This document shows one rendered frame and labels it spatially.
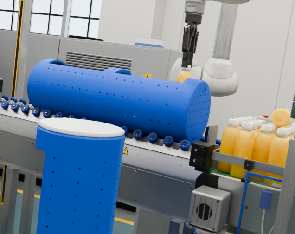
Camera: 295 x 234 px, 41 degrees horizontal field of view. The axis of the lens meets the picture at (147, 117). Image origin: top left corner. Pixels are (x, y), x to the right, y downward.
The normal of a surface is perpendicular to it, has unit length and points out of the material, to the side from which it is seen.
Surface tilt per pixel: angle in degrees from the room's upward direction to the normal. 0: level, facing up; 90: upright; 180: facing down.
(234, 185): 90
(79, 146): 90
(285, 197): 90
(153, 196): 109
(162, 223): 90
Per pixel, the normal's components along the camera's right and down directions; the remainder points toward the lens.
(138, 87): -0.34, -0.47
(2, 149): -0.49, 0.36
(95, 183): 0.54, 0.21
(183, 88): -0.25, -0.65
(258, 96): -0.36, 0.06
